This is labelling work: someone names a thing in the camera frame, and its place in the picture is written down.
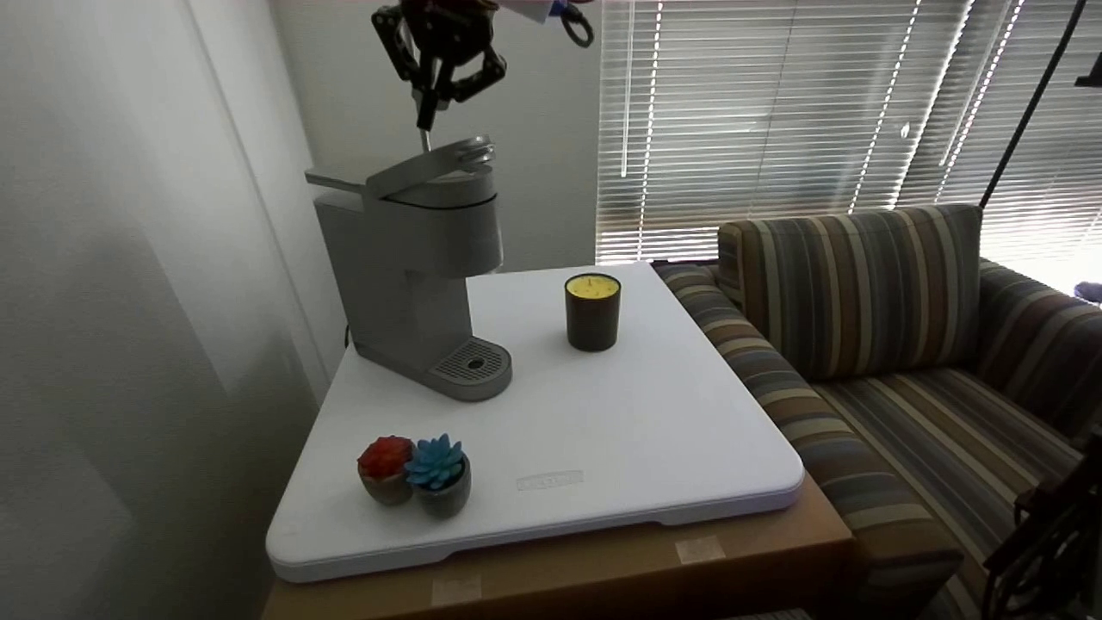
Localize brown wooden table base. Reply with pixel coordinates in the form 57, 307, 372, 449
259, 475, 856, 620

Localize red succulent in pot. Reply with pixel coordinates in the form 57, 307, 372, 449
354, 435, 416, 508

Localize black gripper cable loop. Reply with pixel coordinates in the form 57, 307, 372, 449
556, 0, 600, 50

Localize white plastic table board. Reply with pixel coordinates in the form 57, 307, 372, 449
263, 257, 807, 584

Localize white window blinds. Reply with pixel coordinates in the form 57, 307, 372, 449
596, 0, 1102, 295

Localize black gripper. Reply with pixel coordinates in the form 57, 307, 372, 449
370, 0, 509, 132

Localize black tripod stand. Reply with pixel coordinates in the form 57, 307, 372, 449
978, 426, 1102, 620

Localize grey coffee machine body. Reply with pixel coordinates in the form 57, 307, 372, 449
308, 168, 512, 405

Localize long black hanging cable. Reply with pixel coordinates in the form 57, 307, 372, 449
978, 0, 1093, 212

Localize yellow candle in dark jar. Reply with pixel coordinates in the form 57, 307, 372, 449
560, 268, 622, 356

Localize striped fabric sofa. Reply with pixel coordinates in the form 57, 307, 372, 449
651, 202, 1102, 620

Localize striped sofa back cushion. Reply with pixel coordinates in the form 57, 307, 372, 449
717, 202, 985, 387

